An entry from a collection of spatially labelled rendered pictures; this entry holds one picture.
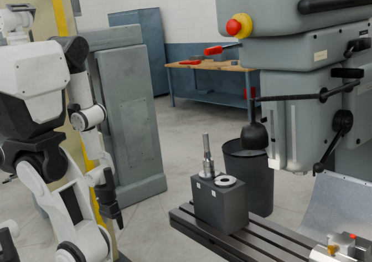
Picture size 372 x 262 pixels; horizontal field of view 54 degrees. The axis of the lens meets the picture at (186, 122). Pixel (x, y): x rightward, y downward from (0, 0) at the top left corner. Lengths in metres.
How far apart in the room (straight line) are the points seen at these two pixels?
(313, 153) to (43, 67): 0.87
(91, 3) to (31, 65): 9.52
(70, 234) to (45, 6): 1.53
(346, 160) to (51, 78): 1.14
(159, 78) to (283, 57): 7.57
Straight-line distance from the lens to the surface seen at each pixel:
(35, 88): 1.26
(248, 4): 0.94
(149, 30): 8.36
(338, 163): 1.61
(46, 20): 2.50
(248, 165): 3.13
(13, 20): 1.31
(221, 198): 1.43
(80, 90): 1.48
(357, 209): 1.59
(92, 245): 1.43
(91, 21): 10.68
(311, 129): 1.08
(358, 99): 1.21
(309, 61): 0.97
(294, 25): 0.90
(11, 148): 1.44
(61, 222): 1.41
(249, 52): 1.07
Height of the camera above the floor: 1.80
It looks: 16 degrees down
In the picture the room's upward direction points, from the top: 7 degrees counter-clockwise
